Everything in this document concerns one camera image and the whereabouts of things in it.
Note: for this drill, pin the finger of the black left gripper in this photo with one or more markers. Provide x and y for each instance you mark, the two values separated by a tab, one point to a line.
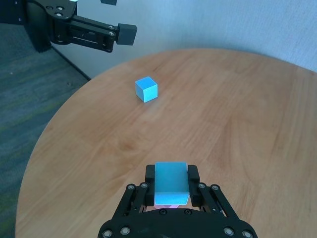
126	34
109	2

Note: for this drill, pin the black baseboard strip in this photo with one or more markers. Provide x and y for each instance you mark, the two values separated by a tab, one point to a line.
71	64

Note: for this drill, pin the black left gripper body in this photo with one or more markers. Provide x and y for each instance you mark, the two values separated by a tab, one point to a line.
59	22

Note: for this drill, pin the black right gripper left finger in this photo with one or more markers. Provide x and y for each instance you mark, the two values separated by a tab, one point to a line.
149	188

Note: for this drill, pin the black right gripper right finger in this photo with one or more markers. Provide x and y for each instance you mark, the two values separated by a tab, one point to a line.
194	188

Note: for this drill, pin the blue foam cube block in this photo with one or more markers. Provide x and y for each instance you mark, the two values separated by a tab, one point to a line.
146	90
171	183

